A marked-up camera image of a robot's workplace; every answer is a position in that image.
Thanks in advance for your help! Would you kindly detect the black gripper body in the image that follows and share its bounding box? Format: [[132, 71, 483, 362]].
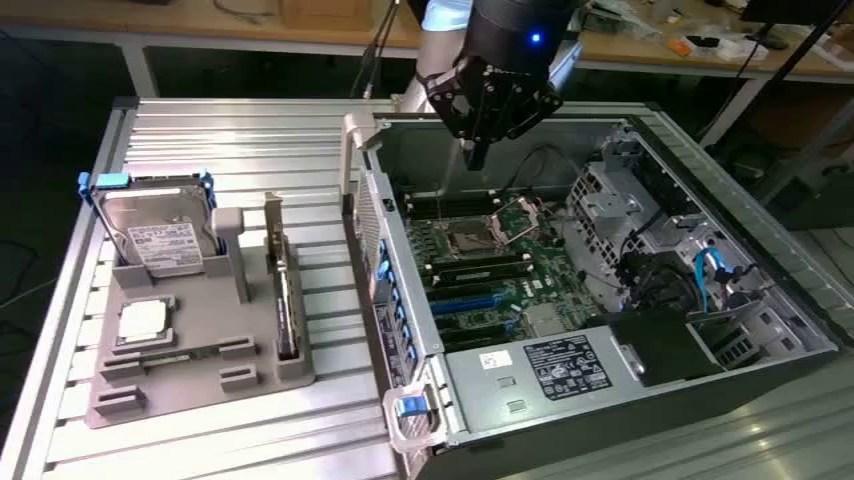
[[463, 0, 581, 79]]

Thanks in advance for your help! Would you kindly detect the wooden desk with clutter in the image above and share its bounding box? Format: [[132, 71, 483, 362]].
[[573, 0, 854, 146]]

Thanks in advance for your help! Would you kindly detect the metal socket cover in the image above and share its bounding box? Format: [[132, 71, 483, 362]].
[[490, 196, 543, 240]]

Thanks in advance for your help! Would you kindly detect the metal disk bay cage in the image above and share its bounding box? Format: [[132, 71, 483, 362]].
[[566, 134, 675, 291]]

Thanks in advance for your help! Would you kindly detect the cardboard box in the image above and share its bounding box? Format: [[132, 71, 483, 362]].
[[278, 0, 372, 32]]

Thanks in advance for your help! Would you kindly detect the CPU socket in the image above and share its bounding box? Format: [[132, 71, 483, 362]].
[[445, 218, 501, 255]]

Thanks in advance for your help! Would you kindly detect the green motherboard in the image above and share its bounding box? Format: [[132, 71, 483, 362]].
[[403, 189, 606, 352]]

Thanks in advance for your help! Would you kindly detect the black RAM stick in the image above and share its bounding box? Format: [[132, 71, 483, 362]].
[[431, 260, 533, 285]]

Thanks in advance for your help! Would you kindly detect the blue expansion slot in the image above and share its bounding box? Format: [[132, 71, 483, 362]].
[[429, 293, 513, 316]]

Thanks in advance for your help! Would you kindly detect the black monitor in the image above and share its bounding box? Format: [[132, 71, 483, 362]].
[[738, 0, 854, 50]]

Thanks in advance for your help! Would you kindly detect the silver chipset heatsink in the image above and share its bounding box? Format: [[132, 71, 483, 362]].
[[522, 304, 570, 337]]

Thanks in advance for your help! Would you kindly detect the black expansion slot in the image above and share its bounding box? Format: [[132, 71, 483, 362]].
[[439, 324, 513, 352]]

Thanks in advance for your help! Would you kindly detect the black plastic shroud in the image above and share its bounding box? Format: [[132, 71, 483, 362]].
[[610, 308, 729, 389]]

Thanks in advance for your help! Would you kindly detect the grey power supply unit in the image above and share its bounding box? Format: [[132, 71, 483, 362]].
[[442, 327, 647, 434]]

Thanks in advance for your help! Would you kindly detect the grey parts rack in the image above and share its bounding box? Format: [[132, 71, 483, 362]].
[[84, 207, 316, 430]]

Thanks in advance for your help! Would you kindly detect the silver CPU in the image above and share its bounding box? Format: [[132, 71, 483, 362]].
[[116, 301, 174, 346]]

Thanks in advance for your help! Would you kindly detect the open black PC case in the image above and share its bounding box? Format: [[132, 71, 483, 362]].
[[339, 112, 854, 480]]

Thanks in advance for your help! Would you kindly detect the green RAM stick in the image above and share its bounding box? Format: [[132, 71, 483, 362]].
[[136, 347, 226, 366]]

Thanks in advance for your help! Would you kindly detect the black hanging cable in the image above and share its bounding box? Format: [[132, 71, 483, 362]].
[[350, 0, 402, 99]]

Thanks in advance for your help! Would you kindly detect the black wire bundle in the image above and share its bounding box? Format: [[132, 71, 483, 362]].
[[617, 247, 699, 314]]

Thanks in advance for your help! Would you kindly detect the blue wire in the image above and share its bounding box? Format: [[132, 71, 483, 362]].
[[691, 247, 727, 314]]

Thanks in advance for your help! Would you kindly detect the wooden desk with white frame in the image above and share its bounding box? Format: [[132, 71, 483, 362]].
[[0, 0, 429, 99]]

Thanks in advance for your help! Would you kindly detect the hard disk with blue bracket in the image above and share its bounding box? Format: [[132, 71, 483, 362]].
[[76, 169, 223, 279]]

